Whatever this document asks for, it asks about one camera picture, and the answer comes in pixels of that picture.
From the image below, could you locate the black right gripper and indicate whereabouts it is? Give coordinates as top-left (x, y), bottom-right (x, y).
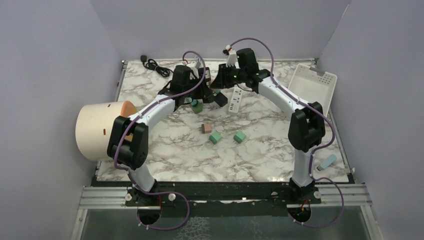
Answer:
top-left (210, 63), bottom-right (247, 90)

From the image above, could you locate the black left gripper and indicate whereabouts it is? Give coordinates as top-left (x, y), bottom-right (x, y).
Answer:
top-left (181, 73), bottom-right (211, 99)

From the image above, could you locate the green power strip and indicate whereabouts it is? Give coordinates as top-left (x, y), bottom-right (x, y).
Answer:
top-left (189, 100), bottom-right (203, 114)

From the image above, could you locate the white power strip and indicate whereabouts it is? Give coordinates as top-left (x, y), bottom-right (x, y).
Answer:
top-left (228, 87), bottom-right (243, 115)

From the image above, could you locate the black power strip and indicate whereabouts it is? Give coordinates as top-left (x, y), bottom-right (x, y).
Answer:
top-left (213, 89), bottom-right (228, 108)

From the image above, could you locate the pink USB charger plug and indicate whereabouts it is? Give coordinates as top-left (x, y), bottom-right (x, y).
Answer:
top-left (201, 123), bottom-right (213, 134)

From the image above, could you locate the green USB charger plug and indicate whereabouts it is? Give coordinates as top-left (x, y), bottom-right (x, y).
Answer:
top-left (209, 131), bottom-right (223, 145)

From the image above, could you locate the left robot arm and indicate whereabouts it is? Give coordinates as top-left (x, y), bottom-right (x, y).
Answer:
top-left (106, 65), bottom-right (212, 206)

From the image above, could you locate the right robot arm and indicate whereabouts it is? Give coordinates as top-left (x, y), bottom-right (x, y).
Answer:
top-left (211, 45), bottom-right (326, 204)

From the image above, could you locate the teal blue charger plug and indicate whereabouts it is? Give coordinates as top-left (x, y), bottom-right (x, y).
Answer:
top-left (190, 99), bottom-right (198, 107)

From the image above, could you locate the light blue charger plug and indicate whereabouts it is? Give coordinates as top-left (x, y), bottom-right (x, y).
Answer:
top-left (316, 154), bottom-right (337, 171)

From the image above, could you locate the white plastic basket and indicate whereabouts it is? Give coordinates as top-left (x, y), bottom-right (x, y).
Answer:
top-left (288, 63), bottom-right (338, 116)

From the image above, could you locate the cream cylindrical drum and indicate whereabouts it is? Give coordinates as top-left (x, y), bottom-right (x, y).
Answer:
top-left (75, 100), bottom-right (137, 162)

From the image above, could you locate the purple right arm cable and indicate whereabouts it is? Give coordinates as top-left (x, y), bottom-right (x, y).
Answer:
top-left (225, 37), bottom-right (345, 229)

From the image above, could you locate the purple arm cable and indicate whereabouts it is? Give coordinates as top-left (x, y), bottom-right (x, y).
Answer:
top-left (113, 50), bottom-right (208, 232)
top-left (225, 37), bottom-right (345, 229)

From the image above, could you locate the black power cord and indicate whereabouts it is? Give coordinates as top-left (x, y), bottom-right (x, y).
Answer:
top-left (140, 54), bottom-right (174, 79)

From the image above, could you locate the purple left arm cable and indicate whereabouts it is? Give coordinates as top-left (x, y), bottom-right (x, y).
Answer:
top-left (113, 50), bottom-right (208, 232)

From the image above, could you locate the aluminium front rail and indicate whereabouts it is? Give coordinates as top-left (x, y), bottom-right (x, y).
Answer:
top-left (78, 182), bottom-right (373, 210)

